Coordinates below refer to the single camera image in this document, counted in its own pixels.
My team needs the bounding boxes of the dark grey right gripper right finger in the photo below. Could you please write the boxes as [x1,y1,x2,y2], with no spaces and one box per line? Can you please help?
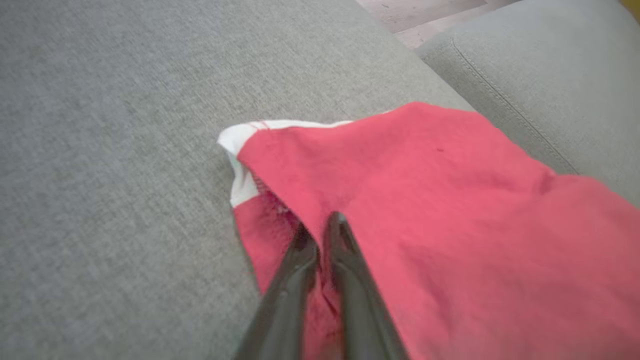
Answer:
[322,211,411,360]

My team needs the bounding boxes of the large grey sofa seat cushion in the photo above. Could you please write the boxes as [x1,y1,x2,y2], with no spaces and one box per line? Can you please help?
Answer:
[0,0,476,360]

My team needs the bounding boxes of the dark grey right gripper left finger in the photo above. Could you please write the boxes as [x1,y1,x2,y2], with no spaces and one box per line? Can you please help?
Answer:
[234,222,321,360]

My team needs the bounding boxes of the wide yellow sofa backrest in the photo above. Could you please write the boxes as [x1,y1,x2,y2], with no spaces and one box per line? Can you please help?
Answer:
[619,0,640,22]

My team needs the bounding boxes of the red jersey with black number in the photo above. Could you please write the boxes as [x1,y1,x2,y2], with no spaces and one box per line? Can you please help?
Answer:
[217,101,640,360]

